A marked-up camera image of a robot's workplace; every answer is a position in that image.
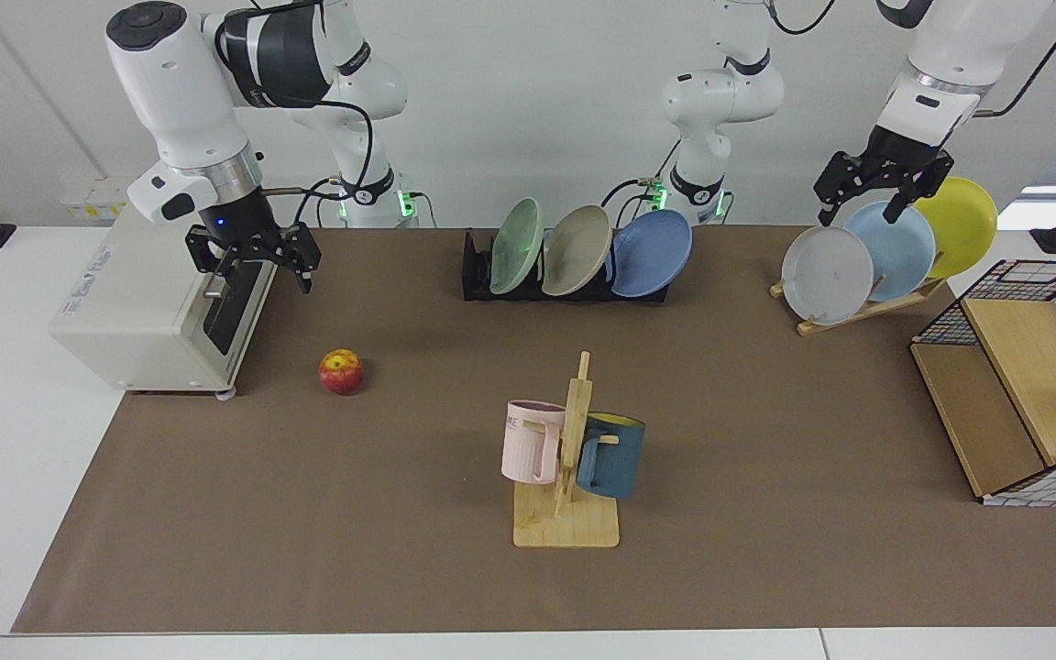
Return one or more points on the red yellow apple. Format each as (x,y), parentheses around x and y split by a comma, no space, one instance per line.
(341,371)

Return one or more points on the light blue plate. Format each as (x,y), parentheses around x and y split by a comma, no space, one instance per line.
(899,252)

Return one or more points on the grey plate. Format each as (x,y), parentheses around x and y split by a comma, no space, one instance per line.
(826,275)

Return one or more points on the yellow plate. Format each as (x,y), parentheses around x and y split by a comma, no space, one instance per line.
(963,229)

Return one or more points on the wooden plate stand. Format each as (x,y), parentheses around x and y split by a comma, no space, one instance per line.
(849,314)

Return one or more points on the black dish rack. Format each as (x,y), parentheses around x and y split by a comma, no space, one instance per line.
(475,275)

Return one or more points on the pale green plate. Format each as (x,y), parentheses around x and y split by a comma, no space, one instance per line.
(516,246)

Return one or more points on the beige plate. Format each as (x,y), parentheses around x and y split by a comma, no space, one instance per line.
(576,249)

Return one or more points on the pale toaster oven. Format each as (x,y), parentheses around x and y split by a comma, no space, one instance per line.
(125,312)

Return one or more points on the brown table cloth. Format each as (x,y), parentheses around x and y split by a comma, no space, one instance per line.
(354,513)

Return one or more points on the pink cup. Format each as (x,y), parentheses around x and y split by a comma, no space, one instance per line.
(528,445)

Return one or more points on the dark blue cup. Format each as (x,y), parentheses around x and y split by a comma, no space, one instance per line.
(615,458)

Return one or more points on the wooden cup stand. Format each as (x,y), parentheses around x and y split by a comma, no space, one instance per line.
(574,522)

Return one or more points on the white wall socket box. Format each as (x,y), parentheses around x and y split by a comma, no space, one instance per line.
(93,200)

